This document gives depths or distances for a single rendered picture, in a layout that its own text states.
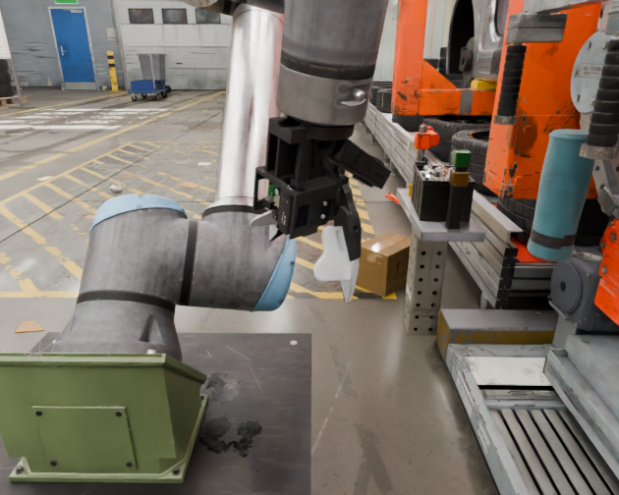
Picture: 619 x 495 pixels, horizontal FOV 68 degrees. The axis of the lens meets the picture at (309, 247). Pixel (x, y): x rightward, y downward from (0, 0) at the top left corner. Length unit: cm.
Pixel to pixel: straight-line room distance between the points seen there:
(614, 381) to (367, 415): 57
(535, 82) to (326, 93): 94
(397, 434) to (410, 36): 248
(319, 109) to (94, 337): 45
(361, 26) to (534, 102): 94
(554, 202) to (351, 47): 70
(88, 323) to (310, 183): 40
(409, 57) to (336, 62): 277
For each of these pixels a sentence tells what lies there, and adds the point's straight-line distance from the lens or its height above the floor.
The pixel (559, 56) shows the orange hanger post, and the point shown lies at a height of 88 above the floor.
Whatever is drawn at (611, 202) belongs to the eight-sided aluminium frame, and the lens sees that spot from 109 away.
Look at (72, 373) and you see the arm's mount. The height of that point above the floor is 49.
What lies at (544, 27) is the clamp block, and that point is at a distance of 104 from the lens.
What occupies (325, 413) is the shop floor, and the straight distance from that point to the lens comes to 129.
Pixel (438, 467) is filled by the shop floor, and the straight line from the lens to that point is 121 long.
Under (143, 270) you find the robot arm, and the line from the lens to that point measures 75.
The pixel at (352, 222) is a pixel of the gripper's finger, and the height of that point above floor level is 71.
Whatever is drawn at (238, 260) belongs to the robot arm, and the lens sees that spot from 76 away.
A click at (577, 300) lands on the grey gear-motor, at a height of 32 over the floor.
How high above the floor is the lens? 87
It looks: 23 degrees down
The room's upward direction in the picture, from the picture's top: straight up
